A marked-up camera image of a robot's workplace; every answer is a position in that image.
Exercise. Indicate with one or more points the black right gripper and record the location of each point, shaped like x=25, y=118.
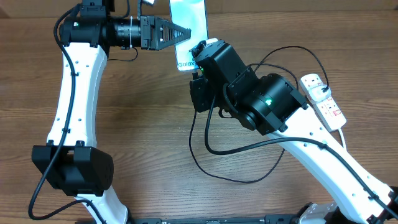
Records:
x=200, y=102

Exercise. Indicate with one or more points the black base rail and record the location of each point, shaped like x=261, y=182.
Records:
x=267, y=219

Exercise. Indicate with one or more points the white charger adapter plug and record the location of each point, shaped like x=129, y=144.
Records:
x=319, y=93

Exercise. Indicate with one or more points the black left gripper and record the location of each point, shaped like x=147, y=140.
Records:
x=148, y=22

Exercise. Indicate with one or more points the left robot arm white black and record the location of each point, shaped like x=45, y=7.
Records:
x=70, y=160

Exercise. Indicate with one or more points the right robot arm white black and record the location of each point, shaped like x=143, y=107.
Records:
x=276, y=109

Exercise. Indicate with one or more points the blue Galaxy smartphone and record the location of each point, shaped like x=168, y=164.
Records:
x=189, y=14

